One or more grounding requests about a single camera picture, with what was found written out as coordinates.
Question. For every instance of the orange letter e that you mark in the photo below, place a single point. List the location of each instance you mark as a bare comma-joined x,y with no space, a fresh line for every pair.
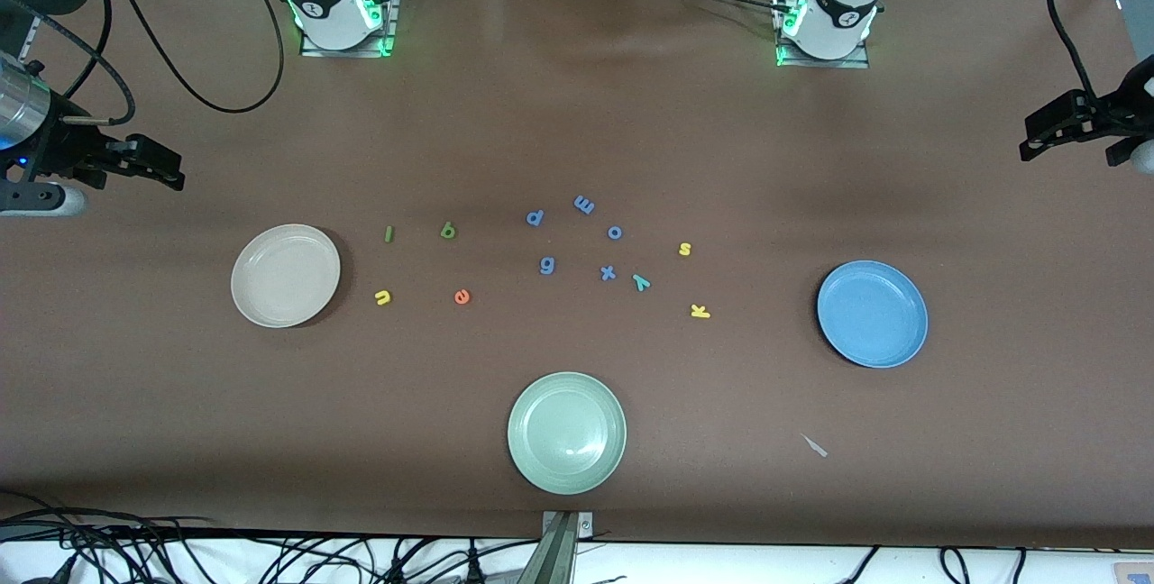
462,296

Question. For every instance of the yellow letter k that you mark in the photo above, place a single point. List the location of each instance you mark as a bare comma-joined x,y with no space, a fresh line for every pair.
700,312

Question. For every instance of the blue letter x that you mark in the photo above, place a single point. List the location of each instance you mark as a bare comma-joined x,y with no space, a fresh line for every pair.
608,273

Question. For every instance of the small white tape scrap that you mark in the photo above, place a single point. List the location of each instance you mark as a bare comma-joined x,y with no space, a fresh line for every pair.
816,446

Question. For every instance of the green round plate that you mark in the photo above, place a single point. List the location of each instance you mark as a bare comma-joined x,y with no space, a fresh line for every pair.
566,433

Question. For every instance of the green letter b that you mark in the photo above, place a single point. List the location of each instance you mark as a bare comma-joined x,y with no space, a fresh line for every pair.
444,227

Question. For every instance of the blue round plate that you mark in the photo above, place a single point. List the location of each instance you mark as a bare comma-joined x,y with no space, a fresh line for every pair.
873,314

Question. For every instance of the beige corner object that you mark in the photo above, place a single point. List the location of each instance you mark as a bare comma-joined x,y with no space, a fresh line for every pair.
1136,575

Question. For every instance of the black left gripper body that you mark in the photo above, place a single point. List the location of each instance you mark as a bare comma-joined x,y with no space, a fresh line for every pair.
1121,108

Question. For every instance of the blue letter p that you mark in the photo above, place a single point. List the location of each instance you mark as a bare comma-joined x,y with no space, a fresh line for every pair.
530,222

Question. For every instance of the blue letter g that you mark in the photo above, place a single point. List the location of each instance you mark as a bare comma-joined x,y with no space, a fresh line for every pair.
547,260

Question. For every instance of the blue letter m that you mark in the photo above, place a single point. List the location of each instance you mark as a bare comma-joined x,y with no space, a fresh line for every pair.
584,205

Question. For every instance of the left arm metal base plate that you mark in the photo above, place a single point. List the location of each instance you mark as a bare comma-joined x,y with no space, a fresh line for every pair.
820,63

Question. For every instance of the white table front ledge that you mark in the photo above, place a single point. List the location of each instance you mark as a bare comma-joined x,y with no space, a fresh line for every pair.
766,566

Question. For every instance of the teal letter y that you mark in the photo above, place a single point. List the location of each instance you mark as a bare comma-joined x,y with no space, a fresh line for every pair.
641,282

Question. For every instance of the brown table cover sheet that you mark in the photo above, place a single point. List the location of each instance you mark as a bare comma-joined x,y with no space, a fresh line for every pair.
577,115

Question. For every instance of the aluminium table frame rail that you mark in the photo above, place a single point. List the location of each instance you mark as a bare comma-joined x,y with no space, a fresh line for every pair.
32,32

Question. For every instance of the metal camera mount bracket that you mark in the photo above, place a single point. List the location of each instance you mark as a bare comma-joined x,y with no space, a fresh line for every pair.
559,557

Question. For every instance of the beige round plate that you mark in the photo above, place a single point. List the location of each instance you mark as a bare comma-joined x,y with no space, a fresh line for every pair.
284,278

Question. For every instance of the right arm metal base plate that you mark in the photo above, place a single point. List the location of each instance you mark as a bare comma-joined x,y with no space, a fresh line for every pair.
347,52

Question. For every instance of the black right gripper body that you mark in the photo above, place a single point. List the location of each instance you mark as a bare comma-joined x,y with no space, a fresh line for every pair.
65,144

